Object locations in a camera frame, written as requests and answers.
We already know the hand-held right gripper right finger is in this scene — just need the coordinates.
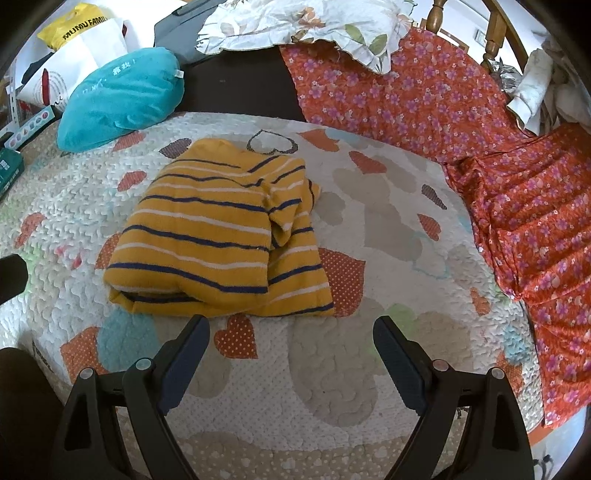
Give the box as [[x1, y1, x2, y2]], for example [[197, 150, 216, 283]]
[[372, 315, 536, 480]]

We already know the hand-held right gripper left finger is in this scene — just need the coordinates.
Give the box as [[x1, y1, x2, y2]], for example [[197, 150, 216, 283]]
[[48, 315, 211, 480]]

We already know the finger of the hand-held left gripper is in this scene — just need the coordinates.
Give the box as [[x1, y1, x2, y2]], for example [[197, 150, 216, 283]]
[[0, 254, 29, 306]]

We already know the yellow striped sweater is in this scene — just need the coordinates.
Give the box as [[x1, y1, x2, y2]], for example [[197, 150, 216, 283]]
[[102, 138, 336, 319]]

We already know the green cardboard box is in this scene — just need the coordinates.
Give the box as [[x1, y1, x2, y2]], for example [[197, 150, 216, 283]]
[[0, 148, 25, 200]]

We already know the white heart-print quilt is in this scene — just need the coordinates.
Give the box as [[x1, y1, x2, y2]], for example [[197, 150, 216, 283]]
[[0, 111, 546, 480]]

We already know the light blue shapes box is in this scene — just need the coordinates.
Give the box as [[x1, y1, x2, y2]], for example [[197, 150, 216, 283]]
[[0, 104, 64, 151]]

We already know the teal plush pillow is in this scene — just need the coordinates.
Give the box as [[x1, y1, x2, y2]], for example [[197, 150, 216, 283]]
[[56, 47, 185, 153]]

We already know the white and yellow shopping bag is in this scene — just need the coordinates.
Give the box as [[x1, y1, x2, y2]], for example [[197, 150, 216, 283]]
[[18, 4, 128, 117]]

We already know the orange floral blanket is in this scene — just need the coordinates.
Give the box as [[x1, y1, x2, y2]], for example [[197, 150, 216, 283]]
[[279, 25, 591, 428]]

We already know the grey fabric bag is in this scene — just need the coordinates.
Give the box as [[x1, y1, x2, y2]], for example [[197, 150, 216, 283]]
[[152, 0, 223, 66]]

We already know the white crumpled cloth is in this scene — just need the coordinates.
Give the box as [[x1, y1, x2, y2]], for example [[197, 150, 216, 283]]
[[507, 46, 556, 134]]

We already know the silver foil wrapper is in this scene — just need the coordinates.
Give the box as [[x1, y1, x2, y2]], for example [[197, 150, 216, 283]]
[[489, 58, 528, 89]]

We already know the wooden bed headboard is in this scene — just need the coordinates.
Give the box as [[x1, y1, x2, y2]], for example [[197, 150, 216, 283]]
[[425, 0, 533, 71]]

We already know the white floral ruffled pillow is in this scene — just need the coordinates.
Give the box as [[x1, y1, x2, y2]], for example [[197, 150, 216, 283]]
[[196, 0, 417, 75]]

